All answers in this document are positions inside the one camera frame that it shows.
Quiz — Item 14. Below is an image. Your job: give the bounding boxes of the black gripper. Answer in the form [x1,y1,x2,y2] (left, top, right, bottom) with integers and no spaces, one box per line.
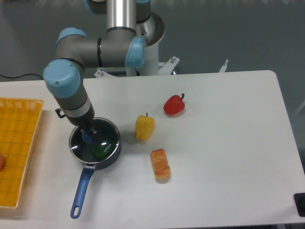
[55,108,97,137]

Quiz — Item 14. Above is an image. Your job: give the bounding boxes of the glass pot lid blue knob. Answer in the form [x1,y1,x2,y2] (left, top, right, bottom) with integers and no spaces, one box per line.
[69,117,121,169]

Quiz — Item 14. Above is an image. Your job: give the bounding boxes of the dark pot blue handle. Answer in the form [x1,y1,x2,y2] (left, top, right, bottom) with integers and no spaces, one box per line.
[69,117,121,219]

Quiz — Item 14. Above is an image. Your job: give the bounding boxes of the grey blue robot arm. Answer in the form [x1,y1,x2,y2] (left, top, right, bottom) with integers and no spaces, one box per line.
[43,0,151,137]

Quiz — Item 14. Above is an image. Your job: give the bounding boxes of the green bell pepper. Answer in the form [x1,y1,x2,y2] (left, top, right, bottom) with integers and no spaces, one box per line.
[91,143,113,161]

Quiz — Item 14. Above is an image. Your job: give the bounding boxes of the yellow woven basket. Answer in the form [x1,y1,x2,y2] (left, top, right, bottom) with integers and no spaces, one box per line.
[0,97,44,209]

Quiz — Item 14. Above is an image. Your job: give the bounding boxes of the yellow bell pepper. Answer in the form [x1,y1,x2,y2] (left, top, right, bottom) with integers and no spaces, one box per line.
[135,113,155,142]

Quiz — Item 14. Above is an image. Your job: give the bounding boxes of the orange round fruit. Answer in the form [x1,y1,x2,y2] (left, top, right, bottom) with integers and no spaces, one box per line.
[0,154,5,169]

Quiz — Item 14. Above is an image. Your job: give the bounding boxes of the red bell pepper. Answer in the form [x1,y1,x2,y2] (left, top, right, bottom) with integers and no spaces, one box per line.
[163,93,185,115]

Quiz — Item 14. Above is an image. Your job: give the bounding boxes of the bread loaf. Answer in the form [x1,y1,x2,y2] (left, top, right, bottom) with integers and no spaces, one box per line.
[150,148,171,182]

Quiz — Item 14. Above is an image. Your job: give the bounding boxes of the black device at table edge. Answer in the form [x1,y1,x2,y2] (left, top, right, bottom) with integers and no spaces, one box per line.
[294,193,305,217]

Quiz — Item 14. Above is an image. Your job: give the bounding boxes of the black floor cable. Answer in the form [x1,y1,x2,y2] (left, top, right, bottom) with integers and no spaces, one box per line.
[0,73,44,80]

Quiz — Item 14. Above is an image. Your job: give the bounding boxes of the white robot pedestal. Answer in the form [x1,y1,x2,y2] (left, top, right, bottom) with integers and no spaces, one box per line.
[94,12,180,78]

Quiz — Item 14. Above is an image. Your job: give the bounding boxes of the white table bracket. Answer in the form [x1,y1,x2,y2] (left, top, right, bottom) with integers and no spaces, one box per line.
[219,59,228,73]

